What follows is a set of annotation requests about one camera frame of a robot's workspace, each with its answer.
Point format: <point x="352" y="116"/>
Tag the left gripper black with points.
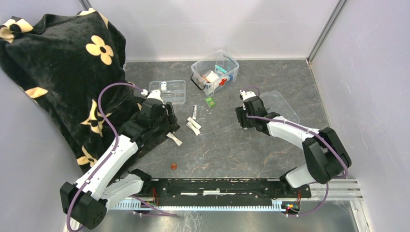
<point x="170" y="120"/>

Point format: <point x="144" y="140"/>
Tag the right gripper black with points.
<point x="241" y="113"/>

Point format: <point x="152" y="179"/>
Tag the clear compartment tray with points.
<point x="176" y="91"/>

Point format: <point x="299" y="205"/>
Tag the small white blue tube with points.
<point x="194" y="114"/>

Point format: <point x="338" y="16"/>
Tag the green small medicine box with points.
<point x="210" y="102"/>

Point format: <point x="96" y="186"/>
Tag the clear first aid box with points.
<point x="199" y="68"/>

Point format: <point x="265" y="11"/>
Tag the white gauze pad packet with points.
<point x="211" y="75"/>

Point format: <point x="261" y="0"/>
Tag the teal bandage packet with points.
<point x="220" y="70"/>

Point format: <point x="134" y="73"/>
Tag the blue white bandage roll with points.
<point x="223" y="81"/>

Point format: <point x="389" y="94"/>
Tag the brown bottle orange cap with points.
<point x="206" y="80"/>

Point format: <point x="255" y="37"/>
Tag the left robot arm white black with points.
<point x="108" y="182"/>

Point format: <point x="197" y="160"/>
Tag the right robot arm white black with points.
<point x="325" y="156"/>

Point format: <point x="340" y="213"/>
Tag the clear box lid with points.
<point x="275" y="102"/>

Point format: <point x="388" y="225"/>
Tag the black blanket with cream flowers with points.
<point x="72" y="67"/>

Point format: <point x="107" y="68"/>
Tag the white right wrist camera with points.
<point x="245" y="95"/>

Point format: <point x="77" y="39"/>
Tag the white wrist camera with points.
<point x="245" y="95"/>
<point x="154" y="94"/>

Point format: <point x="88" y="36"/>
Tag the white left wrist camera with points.
<point x="154" y="94"/>

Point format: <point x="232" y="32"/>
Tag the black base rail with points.
<point x="220" y="192"/>

